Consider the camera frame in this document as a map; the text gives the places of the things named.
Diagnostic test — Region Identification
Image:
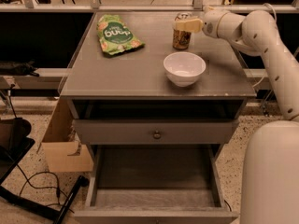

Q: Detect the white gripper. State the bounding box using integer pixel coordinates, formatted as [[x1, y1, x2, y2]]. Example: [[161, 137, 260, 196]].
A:
[[174, 10, 237, 39]]

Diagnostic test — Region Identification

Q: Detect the orange soda can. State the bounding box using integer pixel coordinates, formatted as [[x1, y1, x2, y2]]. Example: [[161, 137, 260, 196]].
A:
[[173, 12, 192, 50]]

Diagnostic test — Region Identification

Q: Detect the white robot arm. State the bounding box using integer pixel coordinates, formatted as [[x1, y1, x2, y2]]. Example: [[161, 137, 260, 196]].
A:
[[173, 9, 299, 224]]

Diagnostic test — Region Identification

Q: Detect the grey drawer cabinet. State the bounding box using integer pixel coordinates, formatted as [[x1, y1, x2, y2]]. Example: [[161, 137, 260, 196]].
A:
[[60, 10, 257, 156]]

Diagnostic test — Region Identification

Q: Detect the grey upper drawer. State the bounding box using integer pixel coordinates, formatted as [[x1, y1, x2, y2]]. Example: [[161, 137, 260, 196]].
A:
[[73, 119, 238, 145]]

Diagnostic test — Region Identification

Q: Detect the grey open lower drawer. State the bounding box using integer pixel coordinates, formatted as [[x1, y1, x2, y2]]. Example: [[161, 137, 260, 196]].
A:
[[75, 145, 238, 224]]

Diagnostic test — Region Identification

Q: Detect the white bowl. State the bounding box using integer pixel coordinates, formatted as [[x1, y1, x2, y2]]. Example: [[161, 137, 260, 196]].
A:
[[164, 51, 206, 87]]

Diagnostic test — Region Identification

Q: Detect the green snack bag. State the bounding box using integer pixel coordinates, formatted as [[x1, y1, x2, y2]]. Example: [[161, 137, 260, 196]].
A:
[[96, 14, 144, 56]]

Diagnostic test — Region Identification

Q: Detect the cardboard box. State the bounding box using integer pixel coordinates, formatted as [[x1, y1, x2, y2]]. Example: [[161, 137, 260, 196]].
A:
[[41, 99, 93, 173]]

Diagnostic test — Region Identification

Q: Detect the black stand base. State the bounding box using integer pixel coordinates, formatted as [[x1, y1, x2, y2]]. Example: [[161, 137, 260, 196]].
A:
[[0, 118, 89, 224]]

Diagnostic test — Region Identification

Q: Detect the white hanging cable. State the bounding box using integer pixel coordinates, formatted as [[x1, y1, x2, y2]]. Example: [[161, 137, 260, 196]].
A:
[[262, 2, 278, 23]]

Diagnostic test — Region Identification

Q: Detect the metal frame rail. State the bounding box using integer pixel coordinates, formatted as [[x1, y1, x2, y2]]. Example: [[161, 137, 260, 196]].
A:
[[0, 0, 299, 15]]

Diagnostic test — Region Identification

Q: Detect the black cloth on rail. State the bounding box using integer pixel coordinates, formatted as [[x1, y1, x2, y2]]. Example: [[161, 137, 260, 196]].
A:
[[0, 61, 39, 77]]

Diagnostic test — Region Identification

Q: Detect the black floor cable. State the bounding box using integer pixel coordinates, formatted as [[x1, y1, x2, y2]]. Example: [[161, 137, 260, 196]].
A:
[[12, 161, 76, 213]]

